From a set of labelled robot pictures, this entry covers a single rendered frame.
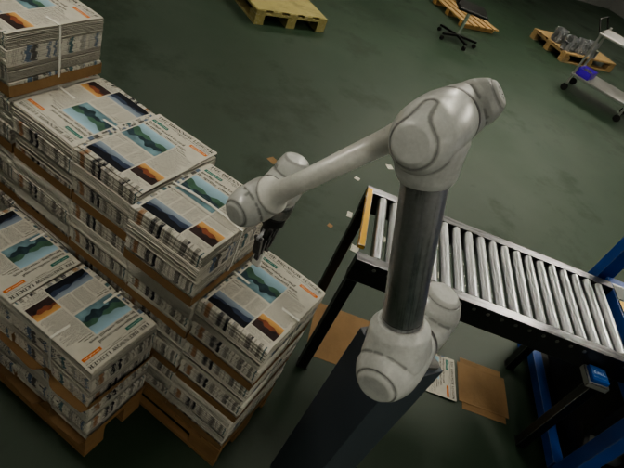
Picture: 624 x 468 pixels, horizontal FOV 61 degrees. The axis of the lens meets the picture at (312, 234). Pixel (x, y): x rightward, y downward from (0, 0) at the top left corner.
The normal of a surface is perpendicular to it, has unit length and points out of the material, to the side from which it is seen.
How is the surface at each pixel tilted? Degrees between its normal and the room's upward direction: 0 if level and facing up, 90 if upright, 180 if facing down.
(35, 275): 0
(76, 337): 1
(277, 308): 1
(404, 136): 84
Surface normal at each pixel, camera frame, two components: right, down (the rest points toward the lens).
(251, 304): 0.34, -0.71
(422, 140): -0.59, 0.34
